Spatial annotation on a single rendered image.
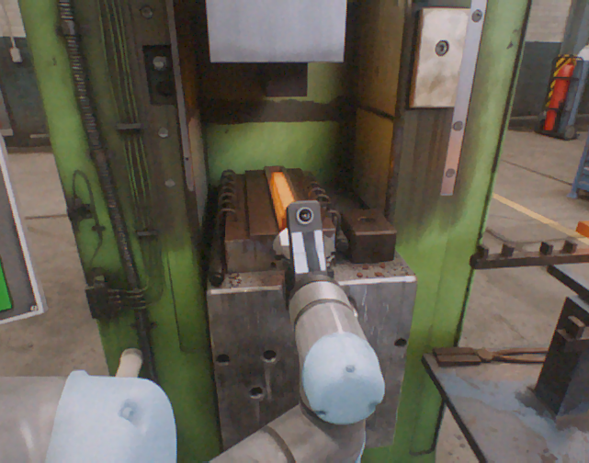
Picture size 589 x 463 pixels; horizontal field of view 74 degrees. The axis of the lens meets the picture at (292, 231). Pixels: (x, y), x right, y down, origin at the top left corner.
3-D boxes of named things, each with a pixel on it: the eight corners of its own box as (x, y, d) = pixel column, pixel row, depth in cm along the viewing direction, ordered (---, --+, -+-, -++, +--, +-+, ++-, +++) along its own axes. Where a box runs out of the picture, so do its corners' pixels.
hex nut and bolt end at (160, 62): (172, 96, 72) (166, 55, 69) (155, 96, 72) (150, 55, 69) (174, 95, 74) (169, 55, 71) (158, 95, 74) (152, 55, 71)
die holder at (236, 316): (393, 446, 89) (420, 276, 71) (224, 467, 85) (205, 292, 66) (336, 304, 140) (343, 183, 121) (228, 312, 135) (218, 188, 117)
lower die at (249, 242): (334, 265, 75) (335, 224, 71) (227, 273, 72) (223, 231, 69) (300, 194, 113) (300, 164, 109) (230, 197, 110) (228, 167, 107)
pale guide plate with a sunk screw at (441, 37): (455, 107, 77) (471, 8, 70) (412, 107, 76) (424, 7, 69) (449, 106, 79) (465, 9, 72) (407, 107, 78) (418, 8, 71)
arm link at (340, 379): (306, 439, 38) (307, 371, 34) (291, 359, 48) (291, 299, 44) (386, 429, 39) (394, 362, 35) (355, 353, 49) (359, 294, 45)
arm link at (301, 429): (261, 468, 47) (257, 400, 42) (331, 419, 53) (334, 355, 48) (303, 525, 41) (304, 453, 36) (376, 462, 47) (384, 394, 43)
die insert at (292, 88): (307, 96, 71) (308, 61, 68) (266, 97, 70) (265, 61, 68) (288, 84, 98) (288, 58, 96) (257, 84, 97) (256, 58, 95)
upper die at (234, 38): (344, 62, 60) (347, -11, 56) (209, 62, 58) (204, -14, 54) (301, 58, 98) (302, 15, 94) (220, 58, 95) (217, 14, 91)
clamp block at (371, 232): (394, 262, 76) (399, 231, 73) (352, 265, 75) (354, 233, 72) (375, 235, 87) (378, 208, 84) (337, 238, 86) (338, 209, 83)
